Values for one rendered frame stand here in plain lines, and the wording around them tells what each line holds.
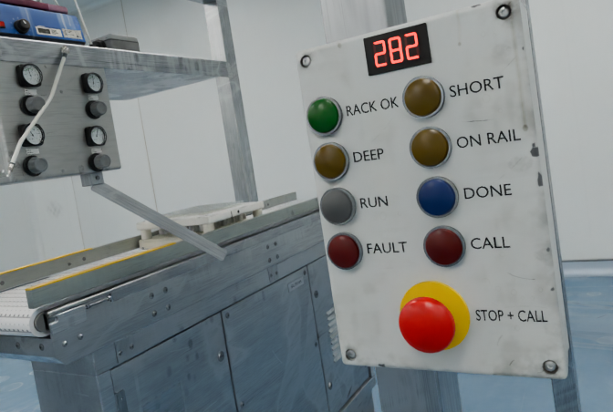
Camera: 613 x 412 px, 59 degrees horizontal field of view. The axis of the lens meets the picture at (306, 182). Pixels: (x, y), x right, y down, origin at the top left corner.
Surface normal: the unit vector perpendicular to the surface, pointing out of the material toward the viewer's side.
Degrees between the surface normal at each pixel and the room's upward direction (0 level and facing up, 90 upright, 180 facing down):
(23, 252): 90
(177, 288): 90
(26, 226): 90
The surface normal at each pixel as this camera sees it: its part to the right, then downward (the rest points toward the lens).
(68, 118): 0.86, -0.11
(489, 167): -0.48, 0.12
